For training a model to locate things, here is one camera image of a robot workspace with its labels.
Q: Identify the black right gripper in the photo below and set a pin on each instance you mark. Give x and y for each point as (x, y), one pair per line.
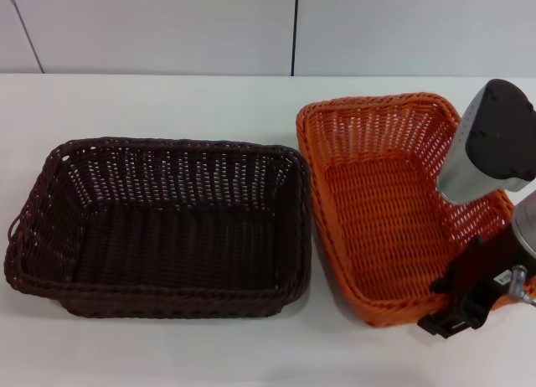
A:
(473, 269)

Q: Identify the orange wicker basket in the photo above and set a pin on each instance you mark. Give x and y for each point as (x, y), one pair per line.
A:
(385, 202)

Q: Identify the dark brown wicker basket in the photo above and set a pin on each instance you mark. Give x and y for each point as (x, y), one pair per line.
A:
(167, 236)

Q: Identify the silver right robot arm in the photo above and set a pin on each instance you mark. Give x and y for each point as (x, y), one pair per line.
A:
(527, 223)

